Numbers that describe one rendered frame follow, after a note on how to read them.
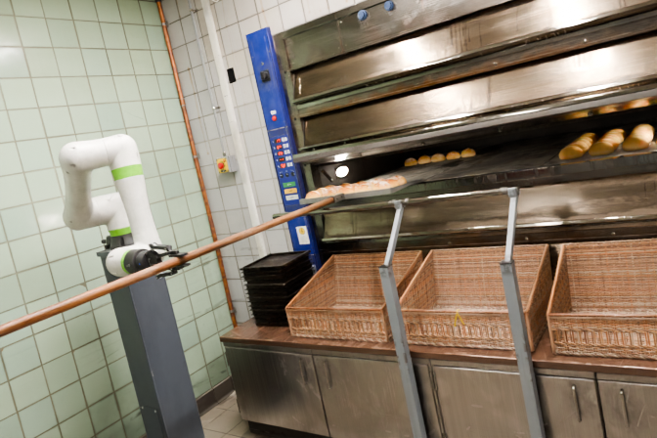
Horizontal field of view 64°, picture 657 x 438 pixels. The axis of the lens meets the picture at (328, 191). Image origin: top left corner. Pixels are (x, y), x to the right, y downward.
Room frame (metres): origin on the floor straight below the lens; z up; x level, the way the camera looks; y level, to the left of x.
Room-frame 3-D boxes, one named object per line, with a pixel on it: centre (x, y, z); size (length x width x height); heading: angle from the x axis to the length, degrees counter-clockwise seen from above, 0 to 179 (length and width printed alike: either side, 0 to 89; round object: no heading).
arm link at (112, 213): (2.39, 0.97, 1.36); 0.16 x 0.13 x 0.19; 123
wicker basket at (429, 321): (2.17, -0.52, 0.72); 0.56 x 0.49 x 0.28; 55
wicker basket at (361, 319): (2.51, -0.03, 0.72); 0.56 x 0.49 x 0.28; 54
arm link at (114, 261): (1.96, 0.81, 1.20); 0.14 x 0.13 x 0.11; 54
